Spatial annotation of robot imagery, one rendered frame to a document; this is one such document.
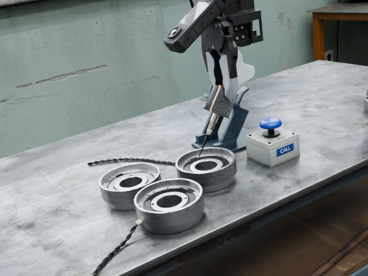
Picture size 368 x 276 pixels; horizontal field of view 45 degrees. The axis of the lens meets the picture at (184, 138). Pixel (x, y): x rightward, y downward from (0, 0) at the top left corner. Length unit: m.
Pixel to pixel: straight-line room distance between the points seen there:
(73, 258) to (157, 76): 1.91
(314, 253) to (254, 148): 0.30
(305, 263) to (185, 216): 0.41
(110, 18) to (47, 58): 0.38
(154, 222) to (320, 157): 0.35
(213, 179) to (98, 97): 1.70
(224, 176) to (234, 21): 0.25
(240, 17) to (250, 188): 0.28
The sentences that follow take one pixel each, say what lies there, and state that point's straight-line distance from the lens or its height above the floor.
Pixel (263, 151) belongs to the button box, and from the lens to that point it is 0.80.
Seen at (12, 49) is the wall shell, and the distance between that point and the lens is 2.24.
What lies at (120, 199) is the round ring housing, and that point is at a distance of 0.72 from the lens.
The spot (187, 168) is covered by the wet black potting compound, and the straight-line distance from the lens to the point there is 0.77.
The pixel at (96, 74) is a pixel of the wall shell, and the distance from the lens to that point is 2.35.
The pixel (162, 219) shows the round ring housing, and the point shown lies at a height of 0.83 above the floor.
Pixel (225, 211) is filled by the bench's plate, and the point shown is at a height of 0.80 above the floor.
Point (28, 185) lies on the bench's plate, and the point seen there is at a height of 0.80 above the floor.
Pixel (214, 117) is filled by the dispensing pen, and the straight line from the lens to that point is 0.79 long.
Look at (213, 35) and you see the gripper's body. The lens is 0.76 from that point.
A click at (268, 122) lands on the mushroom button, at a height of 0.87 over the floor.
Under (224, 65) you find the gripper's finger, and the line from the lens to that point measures 0.76.
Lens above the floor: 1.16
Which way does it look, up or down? 21 degrees down
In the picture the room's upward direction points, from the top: 9 degrees counter-clockwise
